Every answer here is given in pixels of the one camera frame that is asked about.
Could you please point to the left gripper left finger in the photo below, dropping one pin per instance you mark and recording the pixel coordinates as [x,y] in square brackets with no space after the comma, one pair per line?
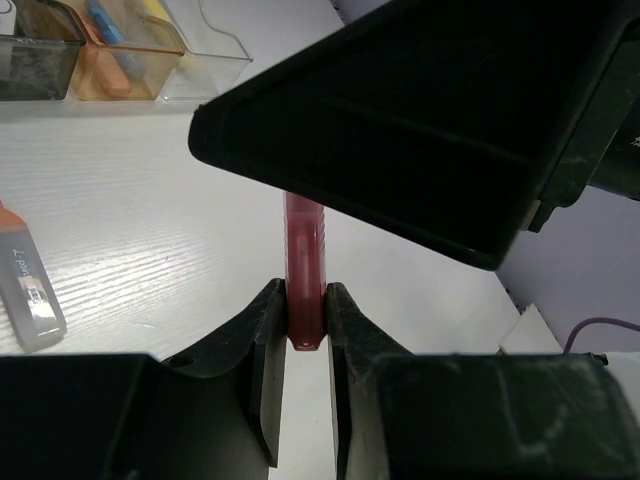
[211,411]

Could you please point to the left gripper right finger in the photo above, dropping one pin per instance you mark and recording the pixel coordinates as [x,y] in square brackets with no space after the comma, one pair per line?
[399,415]

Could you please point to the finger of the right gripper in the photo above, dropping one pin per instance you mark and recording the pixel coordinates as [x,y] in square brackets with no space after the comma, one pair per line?
[438,121]

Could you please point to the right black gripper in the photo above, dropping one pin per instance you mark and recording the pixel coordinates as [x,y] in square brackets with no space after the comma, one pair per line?
[590,157]

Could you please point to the pink utility knife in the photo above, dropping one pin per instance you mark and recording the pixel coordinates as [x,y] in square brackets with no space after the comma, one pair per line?
[304,226]

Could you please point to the orange highlighter pen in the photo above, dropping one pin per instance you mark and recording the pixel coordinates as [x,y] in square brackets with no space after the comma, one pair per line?
[26,291]

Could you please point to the orange utility knife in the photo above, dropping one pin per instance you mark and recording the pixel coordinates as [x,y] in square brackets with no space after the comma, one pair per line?
[110,76]

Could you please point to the blue utility knife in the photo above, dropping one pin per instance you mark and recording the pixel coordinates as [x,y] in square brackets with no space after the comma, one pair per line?
[113,36]

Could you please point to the clear plastic bin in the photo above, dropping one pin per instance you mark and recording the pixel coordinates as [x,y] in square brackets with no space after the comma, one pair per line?
[213,58]

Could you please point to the smoky grey plastic bin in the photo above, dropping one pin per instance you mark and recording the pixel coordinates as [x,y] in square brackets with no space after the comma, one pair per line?
[40,45]

